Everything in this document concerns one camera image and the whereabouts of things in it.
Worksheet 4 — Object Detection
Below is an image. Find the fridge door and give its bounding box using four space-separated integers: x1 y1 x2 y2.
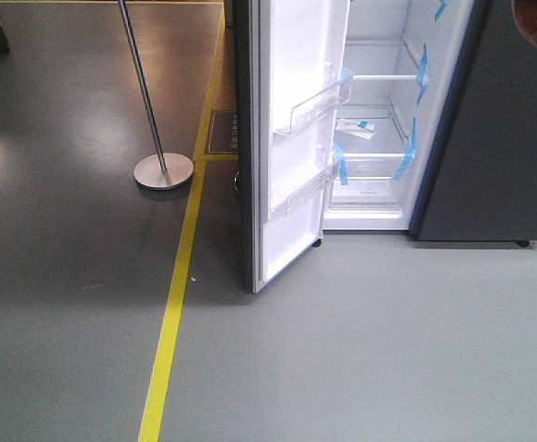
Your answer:
233 1 350 293

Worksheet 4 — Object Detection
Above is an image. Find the clear lower door bin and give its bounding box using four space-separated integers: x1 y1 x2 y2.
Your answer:
269 159 340 217

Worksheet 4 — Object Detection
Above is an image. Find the clear door bin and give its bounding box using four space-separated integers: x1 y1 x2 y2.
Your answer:
273 67 354 137
269 159 340 217

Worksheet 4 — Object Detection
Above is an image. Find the grey floor sign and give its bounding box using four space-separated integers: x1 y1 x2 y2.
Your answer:
206 110 238 155

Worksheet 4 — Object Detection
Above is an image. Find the silver pole stand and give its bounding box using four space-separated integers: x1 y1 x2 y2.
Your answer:
117 0 194 191

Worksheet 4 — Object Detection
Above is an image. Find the white manual packet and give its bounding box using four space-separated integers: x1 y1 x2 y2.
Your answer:
335 119 376 140

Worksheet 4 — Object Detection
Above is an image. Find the clear upper door bin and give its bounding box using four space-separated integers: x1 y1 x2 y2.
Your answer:
273 67 354 137

